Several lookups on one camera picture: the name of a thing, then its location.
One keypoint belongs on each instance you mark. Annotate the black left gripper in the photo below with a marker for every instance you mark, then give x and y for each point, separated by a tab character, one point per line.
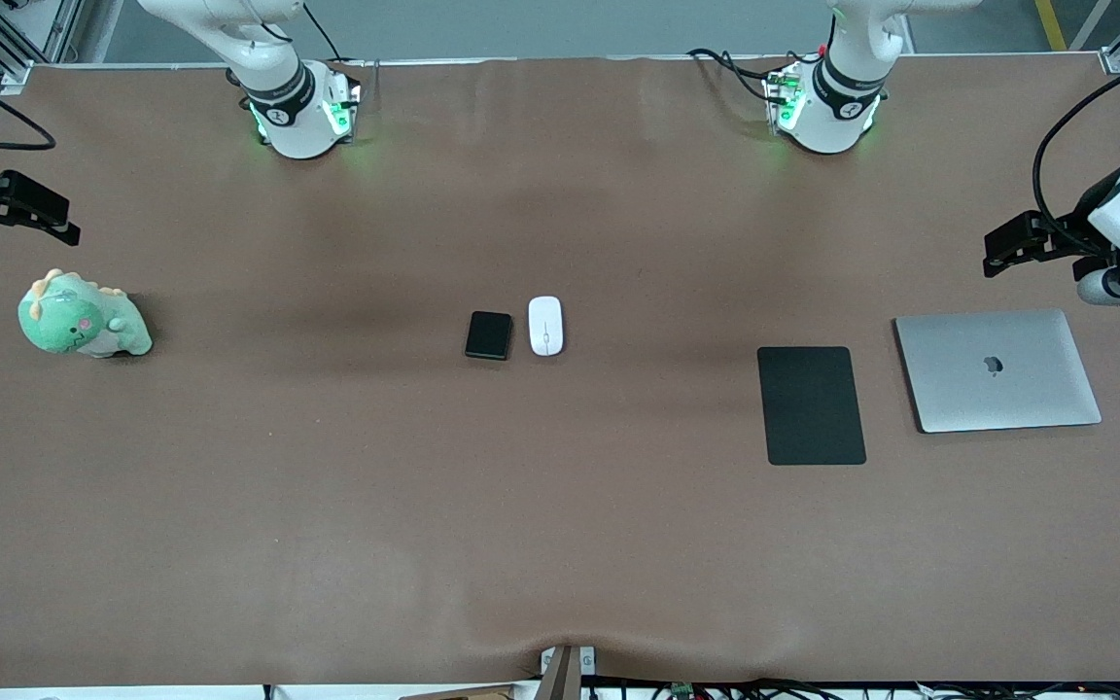
1081	230

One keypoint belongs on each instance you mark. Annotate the small black box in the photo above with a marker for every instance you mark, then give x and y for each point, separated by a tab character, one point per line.
488	335

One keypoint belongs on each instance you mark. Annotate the white computer mouse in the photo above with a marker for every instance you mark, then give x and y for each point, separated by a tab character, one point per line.
545	326

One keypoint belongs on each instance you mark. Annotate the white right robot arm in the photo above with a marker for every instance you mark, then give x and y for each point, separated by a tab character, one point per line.
293	112

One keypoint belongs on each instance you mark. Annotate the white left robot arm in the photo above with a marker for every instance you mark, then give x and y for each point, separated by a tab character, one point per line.
832	107

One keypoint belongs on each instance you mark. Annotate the black mouse pad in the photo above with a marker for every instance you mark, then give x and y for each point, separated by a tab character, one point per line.
811	405

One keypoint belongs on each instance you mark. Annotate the green dinosaur plush toy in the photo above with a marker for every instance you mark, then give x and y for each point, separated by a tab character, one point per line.
79	319

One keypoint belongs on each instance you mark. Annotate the silver laptop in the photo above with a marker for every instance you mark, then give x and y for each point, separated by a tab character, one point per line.
997	369

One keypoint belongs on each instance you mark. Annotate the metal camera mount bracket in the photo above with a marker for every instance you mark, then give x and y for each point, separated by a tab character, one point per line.
567	673

